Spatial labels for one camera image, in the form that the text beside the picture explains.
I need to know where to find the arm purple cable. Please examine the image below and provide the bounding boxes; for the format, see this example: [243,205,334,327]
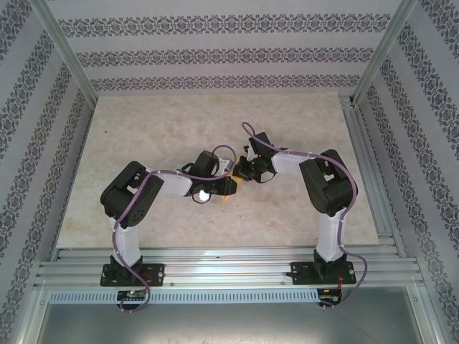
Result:
[240,120,370,311]
[111,144,238,312]

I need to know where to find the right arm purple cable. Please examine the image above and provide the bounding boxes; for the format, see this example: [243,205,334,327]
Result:
[240,120,370,311]

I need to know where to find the aluminium side rail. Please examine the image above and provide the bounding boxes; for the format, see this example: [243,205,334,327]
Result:
[339,93,408,259]

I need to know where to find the slotted grey cable duct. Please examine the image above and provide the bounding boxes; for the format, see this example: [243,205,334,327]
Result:
[48,289,320,304]

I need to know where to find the grey metal sheet panel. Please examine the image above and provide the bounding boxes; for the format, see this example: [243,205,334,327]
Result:
[34,286,431,344]

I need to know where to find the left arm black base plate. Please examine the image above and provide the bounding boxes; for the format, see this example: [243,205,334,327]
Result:
[100,263,166,287]

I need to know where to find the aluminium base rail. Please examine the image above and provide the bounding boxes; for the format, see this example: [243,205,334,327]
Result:
[34,247,424,288]

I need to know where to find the aluminium frame post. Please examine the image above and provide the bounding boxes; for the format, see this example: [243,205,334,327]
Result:
[28,0,98,105]
[352,0,420,108]

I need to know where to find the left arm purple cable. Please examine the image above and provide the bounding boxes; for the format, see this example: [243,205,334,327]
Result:
[111,144,238,312]

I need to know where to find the yellow paper sheet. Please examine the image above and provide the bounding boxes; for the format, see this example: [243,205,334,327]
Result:
[221,173,243,202]

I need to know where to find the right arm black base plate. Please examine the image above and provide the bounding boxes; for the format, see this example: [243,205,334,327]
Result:
[290,261,356,287]

